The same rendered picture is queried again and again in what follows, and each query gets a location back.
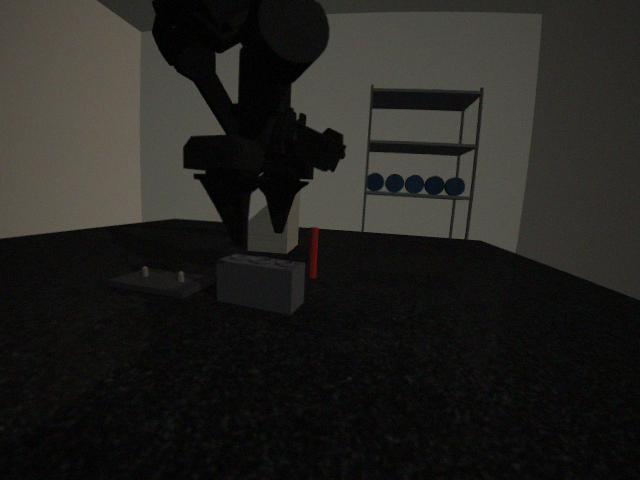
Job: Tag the red peg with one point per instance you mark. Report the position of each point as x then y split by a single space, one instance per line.
312 255

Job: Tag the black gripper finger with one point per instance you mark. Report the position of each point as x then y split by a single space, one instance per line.
279 196
231 195

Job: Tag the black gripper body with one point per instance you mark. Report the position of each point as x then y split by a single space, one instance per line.
257 113

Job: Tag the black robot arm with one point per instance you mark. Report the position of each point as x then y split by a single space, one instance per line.
280 40

